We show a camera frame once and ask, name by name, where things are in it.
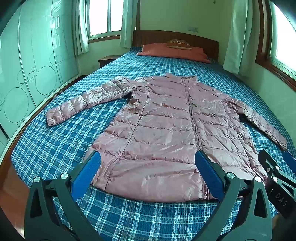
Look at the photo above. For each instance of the wardrobe with circle pattern doors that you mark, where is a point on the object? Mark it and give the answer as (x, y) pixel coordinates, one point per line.
(34, 58)

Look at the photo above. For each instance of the light green curtain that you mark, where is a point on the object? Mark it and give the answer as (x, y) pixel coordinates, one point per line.
(240, 34)
(128, 23)
(79, 27)

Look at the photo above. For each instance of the pink quilted down jacket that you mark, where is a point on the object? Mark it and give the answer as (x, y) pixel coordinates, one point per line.
(161, 127)

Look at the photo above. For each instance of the white wall socket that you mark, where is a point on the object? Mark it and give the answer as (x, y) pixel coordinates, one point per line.
(193, 29)

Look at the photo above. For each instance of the bed with blue plaid sheet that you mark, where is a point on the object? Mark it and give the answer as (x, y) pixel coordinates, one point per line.
(69, 143)

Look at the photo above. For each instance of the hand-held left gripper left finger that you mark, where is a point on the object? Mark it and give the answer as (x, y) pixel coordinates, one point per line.
(89, 169)

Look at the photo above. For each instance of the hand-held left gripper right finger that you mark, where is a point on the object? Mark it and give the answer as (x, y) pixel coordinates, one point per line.
(208, 171)

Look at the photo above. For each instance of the pink pillow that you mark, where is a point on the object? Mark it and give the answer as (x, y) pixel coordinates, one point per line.
(161, 52)

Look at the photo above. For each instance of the small brown patterned cushion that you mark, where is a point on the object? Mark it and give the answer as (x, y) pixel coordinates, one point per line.
(179, 44)

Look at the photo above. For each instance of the wooden nightstand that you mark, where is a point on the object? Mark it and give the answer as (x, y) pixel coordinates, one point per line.
(107, 59)

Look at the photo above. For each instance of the dark wooden headboard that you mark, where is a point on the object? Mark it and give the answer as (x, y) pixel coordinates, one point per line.
(150, 37)

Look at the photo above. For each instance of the wooden framed window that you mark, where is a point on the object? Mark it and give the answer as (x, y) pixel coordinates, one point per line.
(104, 18)
(282, 39)

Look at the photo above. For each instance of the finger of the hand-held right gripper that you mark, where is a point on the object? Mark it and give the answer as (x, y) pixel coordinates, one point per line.
(266, 160)
(290, 161)

